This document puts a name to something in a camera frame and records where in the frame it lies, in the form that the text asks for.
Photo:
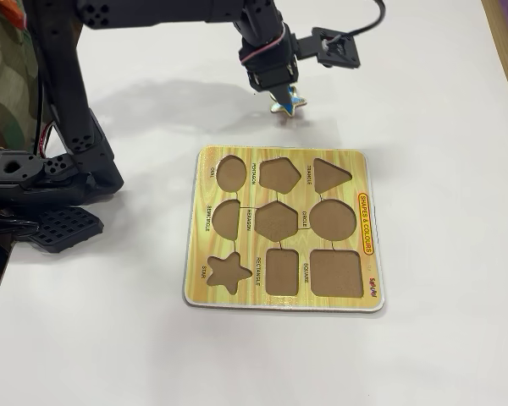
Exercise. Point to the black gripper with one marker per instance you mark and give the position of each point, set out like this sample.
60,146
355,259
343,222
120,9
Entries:
273,77

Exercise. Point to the blue star puzzle piece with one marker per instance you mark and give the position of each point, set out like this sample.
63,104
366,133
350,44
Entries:
299,101

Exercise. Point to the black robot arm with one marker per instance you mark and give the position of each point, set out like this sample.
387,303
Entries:
59,84

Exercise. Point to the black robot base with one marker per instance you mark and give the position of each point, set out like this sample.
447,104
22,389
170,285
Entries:
8,182

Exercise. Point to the wooden shapes puzzle board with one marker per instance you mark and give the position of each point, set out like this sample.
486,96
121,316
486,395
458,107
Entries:
305,298

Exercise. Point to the black grid table clamp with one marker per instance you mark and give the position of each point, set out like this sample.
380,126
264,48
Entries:
63,230

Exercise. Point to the colourful patterned cloth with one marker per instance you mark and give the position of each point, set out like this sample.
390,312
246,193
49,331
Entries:
4,76

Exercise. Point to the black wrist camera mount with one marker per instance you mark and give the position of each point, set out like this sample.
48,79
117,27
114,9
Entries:
336,46

